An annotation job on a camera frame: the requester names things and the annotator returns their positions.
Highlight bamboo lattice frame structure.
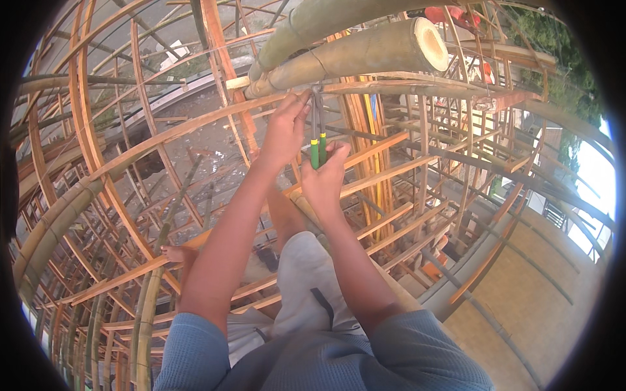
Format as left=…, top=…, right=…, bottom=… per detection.
left=11, top=0, right=617, bottom=391

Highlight person's body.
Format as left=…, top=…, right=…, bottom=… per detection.
left=154, top=288, right=495, bottom=391

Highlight person's right hand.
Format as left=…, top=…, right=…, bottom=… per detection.
left=300, top=141, right=352, bottom=212

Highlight yellow strip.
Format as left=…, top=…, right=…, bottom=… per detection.
left=363, top=92, right=383, bottom=241

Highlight green trees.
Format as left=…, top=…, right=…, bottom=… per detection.
left=504, top=6, right=607, bottom=172

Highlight green handled pincers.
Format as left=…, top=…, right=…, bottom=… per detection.
left=309, top=83, right=328, bottom=171

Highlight white debris sheet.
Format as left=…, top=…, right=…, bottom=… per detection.
left=156, top=39, right=191, bottom=70

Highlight person's legs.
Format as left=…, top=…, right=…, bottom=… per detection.
left=160, top=183, right=372, bottom=367

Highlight person's left hand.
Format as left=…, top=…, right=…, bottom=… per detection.
left=258, top=89, right=314, bottom=171

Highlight red orange object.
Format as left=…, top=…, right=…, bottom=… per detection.
left=424, top=6, right=483, bottom=29

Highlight thick bamboo pole cut end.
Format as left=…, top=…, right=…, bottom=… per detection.
left=243, top=17, right=450, bottom=100

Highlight long thick bamboo pole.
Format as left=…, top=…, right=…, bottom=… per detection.
left=248, top=0, right=490, bottom=83

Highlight building with windows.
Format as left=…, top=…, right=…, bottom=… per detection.
left=494, top=112, right=618, bottom=265

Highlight thin bamboo pole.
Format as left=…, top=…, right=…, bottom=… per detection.
left=318, top=80, right=496, bottom=102

